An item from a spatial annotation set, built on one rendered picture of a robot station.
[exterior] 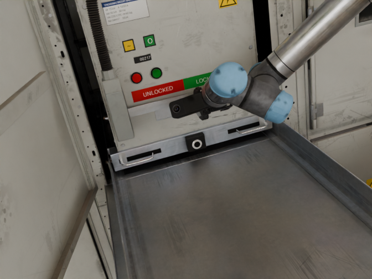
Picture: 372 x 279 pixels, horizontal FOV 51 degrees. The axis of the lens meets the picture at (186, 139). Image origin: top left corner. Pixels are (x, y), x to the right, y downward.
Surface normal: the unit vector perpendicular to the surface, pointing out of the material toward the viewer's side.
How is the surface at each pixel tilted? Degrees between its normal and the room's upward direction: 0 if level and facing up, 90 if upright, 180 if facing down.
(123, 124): 90
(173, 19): 90
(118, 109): 90
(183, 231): 0
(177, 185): 0
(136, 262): 0
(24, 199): 90
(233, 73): 60
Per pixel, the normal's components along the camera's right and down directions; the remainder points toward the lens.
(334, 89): 0.25, 0.40
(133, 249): -0.17, -0.88
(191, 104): -0.37, 0.00
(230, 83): 0.14, -0.11
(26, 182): 0.98, -0.15
